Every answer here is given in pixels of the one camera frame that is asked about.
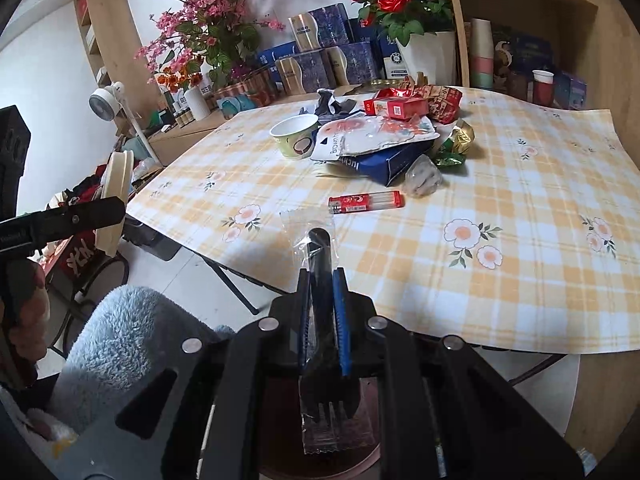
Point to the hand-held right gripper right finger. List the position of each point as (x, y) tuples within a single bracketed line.
[(341, 325)]

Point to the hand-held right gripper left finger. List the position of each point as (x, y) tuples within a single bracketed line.
[(303, 320)]

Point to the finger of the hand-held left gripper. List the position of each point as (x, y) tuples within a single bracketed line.
[(75, 220)]

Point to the black fork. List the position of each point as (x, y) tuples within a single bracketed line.
[(320, 245)]

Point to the brown trash bin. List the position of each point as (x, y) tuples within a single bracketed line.
[(280, 425)]

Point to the red clear plastic tube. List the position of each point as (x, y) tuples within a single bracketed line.
[(365, 202)]

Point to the clear plastic wrapper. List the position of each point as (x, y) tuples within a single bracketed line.
[(422, 177)]

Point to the white snack pouch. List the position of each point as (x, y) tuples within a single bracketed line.
[(370, 135)]

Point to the person's left hand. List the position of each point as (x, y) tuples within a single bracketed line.
[(36, 315)]

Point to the red printed bag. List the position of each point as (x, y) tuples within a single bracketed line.
[(75, 260)]

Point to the cream round disc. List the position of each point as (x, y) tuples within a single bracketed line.
[(117, 195)]

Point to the white desk fan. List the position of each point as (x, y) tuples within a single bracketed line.
[(105, 100)]

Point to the yellow checked floral tablecloth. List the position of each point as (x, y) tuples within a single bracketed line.
[(450, 285)]

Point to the low wooden cabinet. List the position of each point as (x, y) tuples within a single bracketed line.
[(185, 137)]

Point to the row of small brown bottles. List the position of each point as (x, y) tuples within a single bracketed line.
[(184, 117)]

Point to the white vase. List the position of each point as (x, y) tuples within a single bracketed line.
[(197, 102)]

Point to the blue coffee bag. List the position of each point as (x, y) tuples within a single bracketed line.
[(390, 160)]

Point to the orange artificial flowers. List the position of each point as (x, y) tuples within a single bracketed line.
[(175, 77)]

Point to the green paper cup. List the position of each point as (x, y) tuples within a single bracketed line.
[(295, 142)]

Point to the teal plastic container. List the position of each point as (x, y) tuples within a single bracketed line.
[(237, 105)]

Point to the copper wicker planter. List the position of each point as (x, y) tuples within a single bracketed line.
[(245, 87)]

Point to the grey plastic bag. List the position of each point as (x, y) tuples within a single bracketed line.
[(332, 102)]

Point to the gold green foil wrapper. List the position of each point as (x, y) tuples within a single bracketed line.
[(460, 140)]

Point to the red cardboard box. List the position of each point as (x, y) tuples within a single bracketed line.
[(400, 108)]

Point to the red crumpled snack packet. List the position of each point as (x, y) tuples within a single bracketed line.
[(444, 102)]

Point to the gold blue gift box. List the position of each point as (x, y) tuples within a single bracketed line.
[(320, 27), (352, 64), (302, 74)]

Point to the pink artificial blossom flowers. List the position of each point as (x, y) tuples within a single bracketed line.
[(210, 5)]

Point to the dark blue flat box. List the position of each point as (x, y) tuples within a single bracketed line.
[(277, 57)]

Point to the blue white carton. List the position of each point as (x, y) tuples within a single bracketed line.
[(385, 52)]

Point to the white flower pot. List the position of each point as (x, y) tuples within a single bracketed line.
[(430, 57)]

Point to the stack of pastel paper cups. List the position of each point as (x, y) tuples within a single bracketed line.
[(481, 55)]

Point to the red cup with white rim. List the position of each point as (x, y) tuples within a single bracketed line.
[(542, 90)]

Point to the small purple blue box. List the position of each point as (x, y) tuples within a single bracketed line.
[(570, 92)]

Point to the red artificial rose plant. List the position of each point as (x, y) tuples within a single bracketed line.
[(400, 0)]

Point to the wooden shelf unit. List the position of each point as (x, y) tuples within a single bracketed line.
[(565, 25)]

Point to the black folding table frame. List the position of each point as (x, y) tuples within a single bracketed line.
[(235, 285)]

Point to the narrow wooden wall shelf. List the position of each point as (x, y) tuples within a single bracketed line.
[(105, 20)]

